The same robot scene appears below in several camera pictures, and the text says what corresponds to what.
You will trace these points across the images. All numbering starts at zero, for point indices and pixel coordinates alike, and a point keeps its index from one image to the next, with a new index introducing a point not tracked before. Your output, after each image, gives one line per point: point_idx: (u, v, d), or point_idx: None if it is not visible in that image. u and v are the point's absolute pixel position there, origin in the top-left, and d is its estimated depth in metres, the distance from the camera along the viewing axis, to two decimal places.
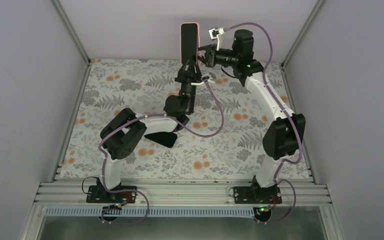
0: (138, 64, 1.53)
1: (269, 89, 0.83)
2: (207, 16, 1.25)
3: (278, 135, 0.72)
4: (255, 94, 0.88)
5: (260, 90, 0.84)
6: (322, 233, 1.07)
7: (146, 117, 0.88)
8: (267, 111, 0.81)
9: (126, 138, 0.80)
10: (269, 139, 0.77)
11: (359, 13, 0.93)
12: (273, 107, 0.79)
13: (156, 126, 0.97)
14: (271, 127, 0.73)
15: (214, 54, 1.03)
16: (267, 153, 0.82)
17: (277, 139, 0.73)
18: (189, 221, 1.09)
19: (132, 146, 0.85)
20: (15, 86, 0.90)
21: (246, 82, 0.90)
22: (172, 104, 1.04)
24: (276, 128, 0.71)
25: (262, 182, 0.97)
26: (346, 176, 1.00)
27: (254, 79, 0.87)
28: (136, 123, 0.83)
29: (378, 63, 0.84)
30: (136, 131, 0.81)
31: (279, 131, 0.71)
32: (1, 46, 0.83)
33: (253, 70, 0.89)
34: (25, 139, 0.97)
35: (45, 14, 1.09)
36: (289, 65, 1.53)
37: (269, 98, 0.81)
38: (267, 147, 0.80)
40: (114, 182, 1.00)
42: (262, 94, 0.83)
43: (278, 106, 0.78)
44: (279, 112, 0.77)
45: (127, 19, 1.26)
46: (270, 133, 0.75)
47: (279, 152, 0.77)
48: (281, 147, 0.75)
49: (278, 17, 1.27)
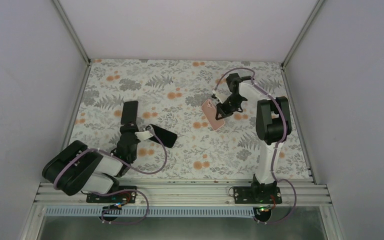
0: (138, 64, 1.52)
1: (257, 87, 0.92)
2: (208, 16, 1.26)
3: (264, 114, 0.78)
4: (248, 94, 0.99)
5: (248, 89, 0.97)
6: (322, 233, 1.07)
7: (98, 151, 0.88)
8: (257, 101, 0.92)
9: (82, 168, 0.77)
10: (259, 124, 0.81)
11: (359, 13, 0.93)
12: (260, 95, 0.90)
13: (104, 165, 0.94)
14: (257, 108, 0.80)
15: (220, 107, 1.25)
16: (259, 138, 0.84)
17: (264, 120, 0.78)
18: (189, 221, 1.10)
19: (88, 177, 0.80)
20: (15, 85, 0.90)
21: (239, 91, 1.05)
22: (127, 140, 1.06)
24: (261, 108, 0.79)
25: (260, 178, 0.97)
26: (346, 176, 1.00)
27: (243, 83, 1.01)
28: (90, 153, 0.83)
29: (378, 64, 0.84)
30: (93, 159, 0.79)
31: (264, 110, 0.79)
32: (1, 45, 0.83)
33: (241, 78, 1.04)
34: (26, 139, 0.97)
35: (45, 14, 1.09)
36: (290, 65, 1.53)
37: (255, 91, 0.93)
38: (259, 134, 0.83)
40: (108, 179, 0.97)
42: (251, 90, 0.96)
43: (263, 94, 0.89)
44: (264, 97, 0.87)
45: (126, 19, 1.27)
46: (259, 115, 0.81)
47: (268, 136, 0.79)
48: (272, 131, 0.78)
49: (278, 18, 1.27)
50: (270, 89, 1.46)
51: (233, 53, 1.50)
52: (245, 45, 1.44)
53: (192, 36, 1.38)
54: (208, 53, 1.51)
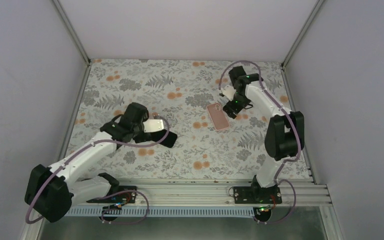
0: (138, 63, 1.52)
1: (266, 92, 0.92)
2: (208, 16, 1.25)
3: (278, 131, 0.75)
4: (255, 99, 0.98)
5: (258, 94, 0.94)
6: (322, 233, 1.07)
7: (65, 166, 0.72)
8: (267, 112, 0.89)
9: (52, 197, 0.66)
10: (271, 139, 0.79)
11: (359, 12, 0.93)
12: (271, 106, 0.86)
13: (86, 161, 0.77)
14: (271, 125, 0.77)
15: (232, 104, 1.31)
16: (269, 154, 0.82)
17: (278, 136, 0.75)
18: (189, 221, 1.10)
19: (66, 200, 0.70)
20: (15, 85, 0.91)
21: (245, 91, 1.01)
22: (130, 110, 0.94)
24: (275, 124, 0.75)
25: (262, 182, 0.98)
26: (346, 177, 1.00)
27: (252, 86, 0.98)
28: (57, 177, 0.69)
29: (378, 64, 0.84)
30: (56, 190, 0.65)
31: (277, 127, 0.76)
32: (1, 45, 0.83)
33: (249, 79, 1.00)
34: (25, 138, 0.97)
35: (45, 14, 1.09)
36: (290, 65, 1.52)
37: (266, 99, 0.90)
38: (269, 150, 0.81)
40: (104, 181, 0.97)
42: (261, 97, 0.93)
43: (275, 106, 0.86)
44: (277, 110, 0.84)
45: (126, 19, 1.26)
46: (271, 131, 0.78)
47: (279, 152, 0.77)
48: (284, 147, 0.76)
49: (278, 17, 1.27)
50: (270, 89, 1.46)
51: (233, 52, 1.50)
52: (246, 45, 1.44)
53: (192, 36, 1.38)
54: (208, 53, 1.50)
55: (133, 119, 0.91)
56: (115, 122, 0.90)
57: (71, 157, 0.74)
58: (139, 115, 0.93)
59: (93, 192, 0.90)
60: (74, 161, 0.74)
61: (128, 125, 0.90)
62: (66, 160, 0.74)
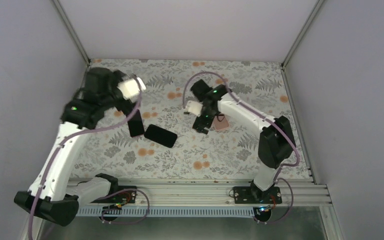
0: (138, 64, 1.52)
1: (242, 104, 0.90)
2: (208, 16, 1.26)
3: (271, 144, 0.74)
4: (232, 113, 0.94)
5: (234, 108, 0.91)
6: (322, 233, 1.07)
7: (42, 185, 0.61)
8: (251, 125, 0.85)
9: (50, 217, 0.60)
10: (265, 151, 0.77)
11: (359, 12, 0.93)
12: (254, 119, 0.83)
13: (64, 168, 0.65)
14: (262, 139, 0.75)
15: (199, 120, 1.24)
16: (267, 164, 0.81)
17: (272, 148, 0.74)
18: (189, 221, 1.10)
19: (67, 209, 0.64)
20: (15, 85, 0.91)
21: (220, 107, 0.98)
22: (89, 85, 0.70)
24: (266, 138, 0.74)
25: (262, 186, 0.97)
26: (346, 177, 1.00)
27: (225, 101, 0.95)
28: (42, 199, 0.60)
29: (377, 64, 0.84)
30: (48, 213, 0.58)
31: (270, 139, 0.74)
32: (2, 44, 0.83)
33: (218, 95, 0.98)
34: (25, 138, 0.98)
35: (45, 14, 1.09)
36: (290, 65, 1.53)
37: (245, 113, 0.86)
38: (267, 161, 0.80)
40: (104, 180, 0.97)
42: (238, 111, 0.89)
43: (258, 117, 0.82)
44: (262, 122, 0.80)
45: (126, 19, 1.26)
46: (264, 145, 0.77)
47: (278, 161, 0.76)
48: (280, 154, 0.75)
49: (278, 17, 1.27)
50: (270, 89, 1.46)
51: (232, 52, 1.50)
52: (245, 45, 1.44)
53: (192, 36, 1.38)
54: (208, 53, 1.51)
55: (98, 91, 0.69)
56: (76, 100, 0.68)
57: (46, 171, 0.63)
58: (104, 84, 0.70)
59: (95, 192, 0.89)
60: (51, 174, 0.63)
61: (94, 100, 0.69)
62: (42, 177, 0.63)
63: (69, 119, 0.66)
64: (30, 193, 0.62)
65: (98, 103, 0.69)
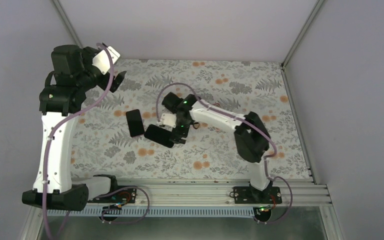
0: (138, 64, 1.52)
1: (213, 109, 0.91)
2: (207, 17, 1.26)
3: (247, 140, 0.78)
4: (205, 120, 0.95)
5: (207, 115, 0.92)
6: (322, 233, 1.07)
7: (47, 181, 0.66)
8: (225, 127, 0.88)
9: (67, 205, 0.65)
10: (243, 149, 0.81)
11: (359, 12, 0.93)
12: (226, 121, 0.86)
13: (62, 159, 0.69)
14: (238, 138, 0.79)
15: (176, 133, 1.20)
16: (249, 160, 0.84)
17: (249, 144, 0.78)
18: (189, 221, 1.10)
19: (77, 194, 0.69)
20: (15, 85, 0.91)
21: (194, 116, 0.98)
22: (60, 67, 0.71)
24: (241, 136, 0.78)
25: (259, 186, 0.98)
26: (346, 177, 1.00)
27: (196, 110, 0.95)
28: (51, 193, 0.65)
29: (377, 65, 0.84)
30: (63, 202, 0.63)
31: (245, 136, 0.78)
32: (1, 45, 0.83)
33: (189, 105, 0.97)
34: (25, 139, 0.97)
35: (44, 14, 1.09)
36: (290, 65, 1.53)
37: (217, 116, 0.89)
38: (247, 157, 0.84)
40: (104, 178, 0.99)
42: (210, 116, 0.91)
43: (229, 118, 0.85)
44: (234, 121, 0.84)
45: (126, 19, 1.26)
46: (240, 143, 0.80)
47: (258, 155, 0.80)
48: (257, 149, 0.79)
49: (278, 18, 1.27)
50: (270, 89, 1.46)
51: (232, 52, 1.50)
52: (245, 45, 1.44)
53: (192, 35, 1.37)
54: (208, 53, 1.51)
55: (71, 72, 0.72)
56: (49, 87, 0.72)
57: (46, 167, 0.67)
58: (75, 63, 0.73)
59: (98, 190, 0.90)
60: (51, 168, 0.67)
61: (69, 82, 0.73)
62: (43, 173, 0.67)
63: (49, 107, 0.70)
64: (35, 191, 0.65)
65: (75, 84, 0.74)
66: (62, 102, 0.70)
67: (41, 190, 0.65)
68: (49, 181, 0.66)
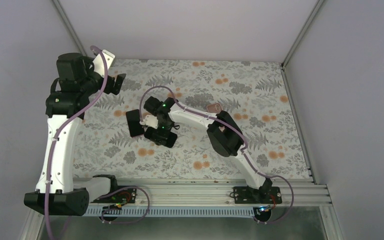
0: (138, 64, 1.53)
1: (188, 110, 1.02)
2: (207, 17, 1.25)
3: (219, 136, 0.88)
4: (183, 120, 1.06)
5: (183, 115, 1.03)
6: (322, 233, 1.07)
7: (49, 181, 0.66)
8: (199, 125, 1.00)
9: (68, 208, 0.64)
10: (217, 145, 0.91)
11: (359, 13, 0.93)
12: (200, 120, 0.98)
13: (65, 160, 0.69)
14: (210, 134, 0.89)
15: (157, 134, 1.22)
16: (225, 155, 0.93)
17: (221, 139, 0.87)
18: (189, 221, 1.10)
19: (78, 198, 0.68)
20: (15, 86, 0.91)
21: (171, 118, 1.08)
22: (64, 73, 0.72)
24: (213, 133, 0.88)
25: (254, 184, 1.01)
26: (346, 177, 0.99)
27: (173, 111, 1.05)
28: (54, 193, 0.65)
29: (377, 65, 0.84)
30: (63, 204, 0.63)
31: (216, 133, 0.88)
32: (1, 46, 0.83)
33: (166, 107, 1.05)
34: (25, 139, 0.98)
35: (44, 15, 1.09)
36: (290, 65, 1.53)
37: (194, 116, 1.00)
38: (222, 152, 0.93)
40: (103, 178, 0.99)
42: (186, 116, 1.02)
43: (203, 117, 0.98)
44: (206, 119, 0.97)
45: (126, 20, 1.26)
46: (214, 140, 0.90)
47: (231, 149, 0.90)
48: (230, 144, 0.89)
49: (277, 18, 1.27)
50: (270, 89, 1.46)
51: (232, 52, 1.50)
52: (245, 45, 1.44)
53: (192, 36, 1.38)
54: (208, 53, 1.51)
55: (75, 78, 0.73)
56: (56, 93, 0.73)
57: (49, 167, 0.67)
58: (78, 70, 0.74)
59: (98, 190, 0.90)
60: (54, 168, 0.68)
61: (74, 87, 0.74)
62: (46, 173, 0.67)
63: (54, 111, 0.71)
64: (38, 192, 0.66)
65: (79, 89, 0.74)
66: (67, 106, 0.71)
67: (43, 191, 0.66)
68: (51, 181, 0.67)
